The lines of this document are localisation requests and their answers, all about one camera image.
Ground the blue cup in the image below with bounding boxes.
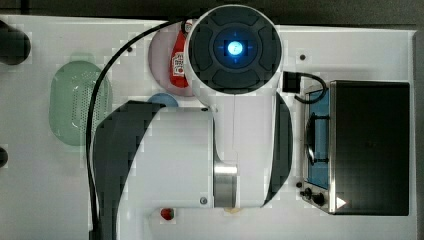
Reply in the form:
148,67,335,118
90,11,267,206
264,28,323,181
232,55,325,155
148,93,179,107

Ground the blue oven door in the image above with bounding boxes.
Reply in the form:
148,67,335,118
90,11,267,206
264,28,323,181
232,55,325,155
305,92,330,189

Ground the green perforated colander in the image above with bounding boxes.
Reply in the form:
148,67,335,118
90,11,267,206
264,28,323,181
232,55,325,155
49,53,101,146

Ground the black cylinder at edge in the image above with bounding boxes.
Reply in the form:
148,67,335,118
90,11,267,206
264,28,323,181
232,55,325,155
0,21,31,65

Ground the peeled banana toy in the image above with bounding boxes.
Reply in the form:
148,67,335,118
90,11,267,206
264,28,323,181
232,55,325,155
224,208,242,214

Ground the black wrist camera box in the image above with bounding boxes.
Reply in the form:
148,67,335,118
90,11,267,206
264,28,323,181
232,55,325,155
282,71,301,93

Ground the small red tomato toy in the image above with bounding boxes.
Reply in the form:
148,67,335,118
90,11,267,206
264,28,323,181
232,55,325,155
160,208,175,221

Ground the black toaster oven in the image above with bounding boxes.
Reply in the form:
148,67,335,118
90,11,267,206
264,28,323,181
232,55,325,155
300,80,410,216

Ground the grey round plate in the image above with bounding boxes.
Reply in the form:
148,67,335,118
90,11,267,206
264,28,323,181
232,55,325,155
148,23,193,97

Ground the red ketchup bottle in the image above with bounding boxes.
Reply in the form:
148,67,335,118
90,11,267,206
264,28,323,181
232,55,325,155
169,20,192,88

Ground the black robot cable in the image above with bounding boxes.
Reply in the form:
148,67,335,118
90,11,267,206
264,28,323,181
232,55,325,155
85,20,183,240

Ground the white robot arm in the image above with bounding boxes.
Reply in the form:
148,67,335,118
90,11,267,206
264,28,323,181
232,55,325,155
91,5,293,240

